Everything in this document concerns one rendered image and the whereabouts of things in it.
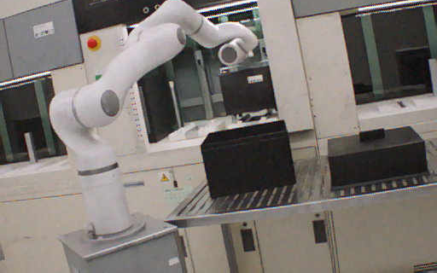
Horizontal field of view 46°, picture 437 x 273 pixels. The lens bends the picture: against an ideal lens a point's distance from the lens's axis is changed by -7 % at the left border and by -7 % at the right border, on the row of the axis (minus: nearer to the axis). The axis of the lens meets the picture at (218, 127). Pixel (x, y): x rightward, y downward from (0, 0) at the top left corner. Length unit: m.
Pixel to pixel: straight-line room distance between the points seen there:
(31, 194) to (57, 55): 0.66
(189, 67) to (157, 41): 1.40
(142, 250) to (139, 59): 0.56
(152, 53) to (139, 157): 0.68
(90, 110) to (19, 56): 1.06
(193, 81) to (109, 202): 1.66
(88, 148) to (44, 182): 1.01
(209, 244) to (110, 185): 0.86
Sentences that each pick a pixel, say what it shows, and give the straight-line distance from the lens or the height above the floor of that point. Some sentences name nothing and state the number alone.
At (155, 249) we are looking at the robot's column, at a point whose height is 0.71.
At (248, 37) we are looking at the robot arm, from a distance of 2.07.
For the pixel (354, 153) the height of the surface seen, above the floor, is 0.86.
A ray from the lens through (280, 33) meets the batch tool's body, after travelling 2.01.
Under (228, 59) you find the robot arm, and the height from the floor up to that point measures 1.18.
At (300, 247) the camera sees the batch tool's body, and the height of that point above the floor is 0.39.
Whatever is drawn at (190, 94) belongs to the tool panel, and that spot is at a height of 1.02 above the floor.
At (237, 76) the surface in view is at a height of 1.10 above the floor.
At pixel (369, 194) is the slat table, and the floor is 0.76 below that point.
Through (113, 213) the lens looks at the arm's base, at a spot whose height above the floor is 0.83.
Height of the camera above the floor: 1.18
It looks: 7 degrees down
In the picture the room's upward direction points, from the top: 11 degrees counter-clockwise
